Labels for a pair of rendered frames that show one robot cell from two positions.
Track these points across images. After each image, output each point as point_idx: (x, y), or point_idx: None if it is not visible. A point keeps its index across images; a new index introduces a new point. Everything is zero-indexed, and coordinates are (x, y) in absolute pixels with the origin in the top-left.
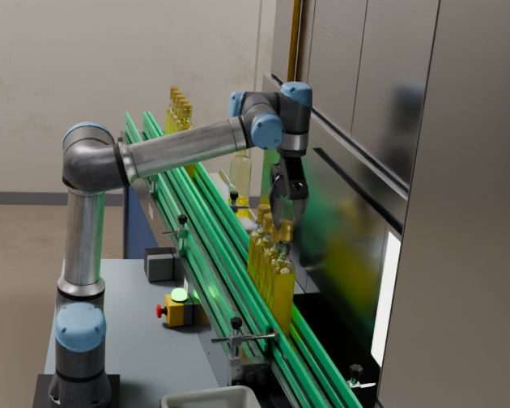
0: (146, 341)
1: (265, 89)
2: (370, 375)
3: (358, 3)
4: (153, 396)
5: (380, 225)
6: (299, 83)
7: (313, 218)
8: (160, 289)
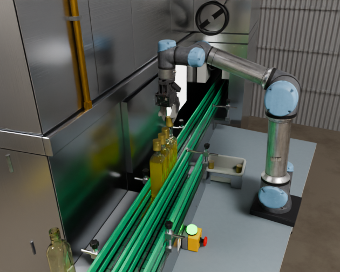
0: (221, 236)
1: (60, 143)
2: None
3: None
4: (236, 202)
5: None
6: (163, 41)
7: (136, 133)
8: None
